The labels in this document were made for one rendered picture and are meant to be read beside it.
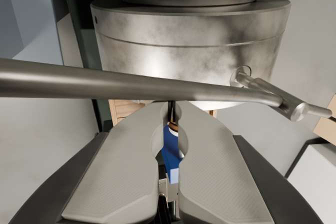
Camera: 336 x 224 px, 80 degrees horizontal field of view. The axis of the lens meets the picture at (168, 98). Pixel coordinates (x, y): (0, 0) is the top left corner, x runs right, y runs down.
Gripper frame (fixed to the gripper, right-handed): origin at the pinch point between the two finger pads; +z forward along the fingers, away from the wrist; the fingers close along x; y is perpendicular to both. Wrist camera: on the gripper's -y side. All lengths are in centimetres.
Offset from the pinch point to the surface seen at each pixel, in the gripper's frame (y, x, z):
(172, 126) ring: 21.9, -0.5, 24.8
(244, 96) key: 1.5, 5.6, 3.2
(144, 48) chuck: 0.5, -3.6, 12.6
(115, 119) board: 32, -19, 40
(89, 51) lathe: 20, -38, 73
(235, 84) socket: 5.4, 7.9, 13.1
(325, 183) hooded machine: 190, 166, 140
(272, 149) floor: 172, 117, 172
